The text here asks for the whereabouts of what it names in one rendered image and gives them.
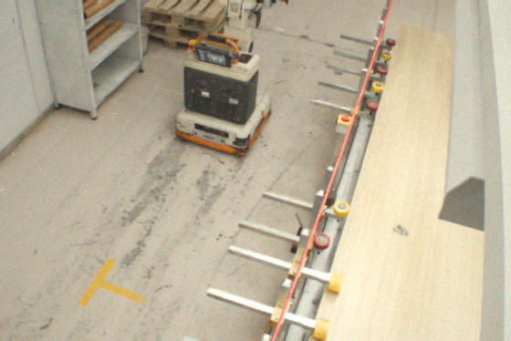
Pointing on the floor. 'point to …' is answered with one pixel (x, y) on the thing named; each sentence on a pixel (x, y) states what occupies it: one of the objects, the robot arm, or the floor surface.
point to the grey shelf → (69, 58)
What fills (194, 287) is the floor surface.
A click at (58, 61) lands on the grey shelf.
